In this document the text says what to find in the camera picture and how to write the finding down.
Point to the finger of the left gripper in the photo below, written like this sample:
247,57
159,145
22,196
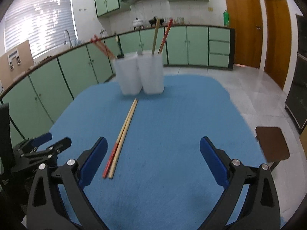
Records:
42,139
30,151

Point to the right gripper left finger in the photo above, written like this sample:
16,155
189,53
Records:
46,208

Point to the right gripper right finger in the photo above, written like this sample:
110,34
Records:
260,209

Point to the bamboo chopstick red handle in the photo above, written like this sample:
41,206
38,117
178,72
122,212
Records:
113,152

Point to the bamboo chopstick orange handle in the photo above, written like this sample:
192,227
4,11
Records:
115,160

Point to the bamboo chopstick red patterned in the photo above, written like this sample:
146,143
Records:
93,41

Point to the bamboo chopstick red end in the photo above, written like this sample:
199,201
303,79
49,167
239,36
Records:
155,35

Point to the black chopstick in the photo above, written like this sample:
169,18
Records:
165,36

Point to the green lower kitchen cabinets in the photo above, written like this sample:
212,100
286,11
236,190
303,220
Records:
40,93

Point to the brown wooden stool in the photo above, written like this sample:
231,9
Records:
273,145

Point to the brown cardboard board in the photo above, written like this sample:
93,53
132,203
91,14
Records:
15,62

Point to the blue table mat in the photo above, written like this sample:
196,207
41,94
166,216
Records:
161,179

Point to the chrome sink faucet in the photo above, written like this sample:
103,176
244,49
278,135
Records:
67,39

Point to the black oven cabinet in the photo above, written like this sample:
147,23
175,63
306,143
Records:
296,100

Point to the white double utensil holder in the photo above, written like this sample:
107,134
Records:
137,72

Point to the window blinds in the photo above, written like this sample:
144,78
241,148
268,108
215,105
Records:
41,22

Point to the small kettle on counter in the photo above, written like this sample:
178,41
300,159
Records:
102,33

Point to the brown wooden door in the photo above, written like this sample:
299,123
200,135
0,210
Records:
279,34
245,16

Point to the white cooking pot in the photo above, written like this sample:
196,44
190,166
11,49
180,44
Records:
138,24

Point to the black wok pan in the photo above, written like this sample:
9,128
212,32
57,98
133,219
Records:
154,21

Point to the green bottle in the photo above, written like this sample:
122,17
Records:
226,18

